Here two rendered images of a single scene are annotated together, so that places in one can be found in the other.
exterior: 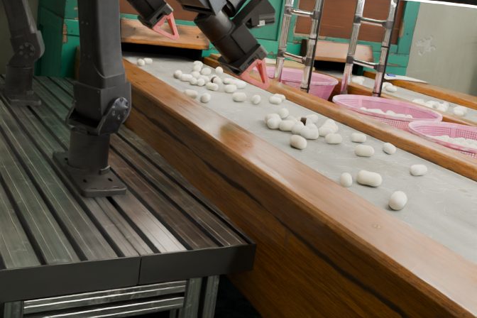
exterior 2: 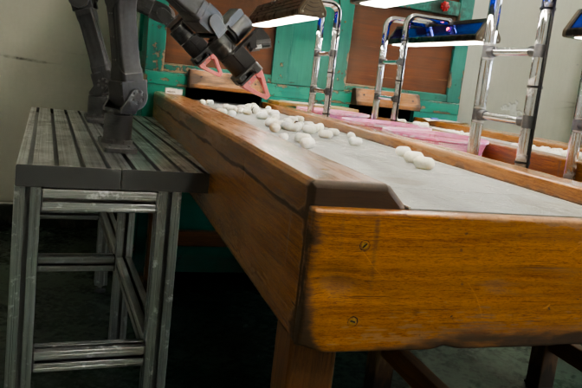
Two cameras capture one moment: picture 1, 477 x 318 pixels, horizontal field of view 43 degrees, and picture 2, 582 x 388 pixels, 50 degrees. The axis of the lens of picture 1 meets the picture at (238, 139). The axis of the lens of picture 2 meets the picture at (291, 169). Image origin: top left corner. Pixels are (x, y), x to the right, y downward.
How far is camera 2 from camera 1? 57 cm
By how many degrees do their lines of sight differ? 11
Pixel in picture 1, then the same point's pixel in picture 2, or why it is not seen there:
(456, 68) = (546, 132)
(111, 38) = (130, 47)
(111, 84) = (131, 80)
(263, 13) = (260, 38)
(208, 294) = (173, 205)
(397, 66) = (448, 113)
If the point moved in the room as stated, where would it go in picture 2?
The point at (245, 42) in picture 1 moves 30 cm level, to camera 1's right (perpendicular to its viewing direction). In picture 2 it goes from (244, 60) to (363, 73)
